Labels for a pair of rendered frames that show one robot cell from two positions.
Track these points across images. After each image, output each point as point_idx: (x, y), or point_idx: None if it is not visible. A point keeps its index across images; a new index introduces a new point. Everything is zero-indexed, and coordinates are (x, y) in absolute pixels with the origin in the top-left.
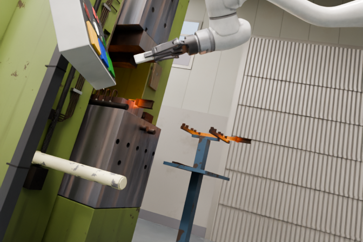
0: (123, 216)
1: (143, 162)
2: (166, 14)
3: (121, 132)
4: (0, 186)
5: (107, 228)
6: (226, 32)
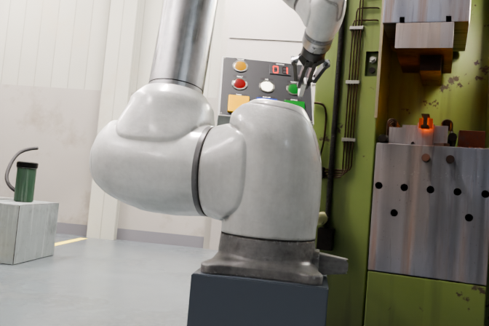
0: (439, 292)
1: (458, 210)
2: None
3: (382, 172)
4: None
5: (405, 303)
6: (305, 20)
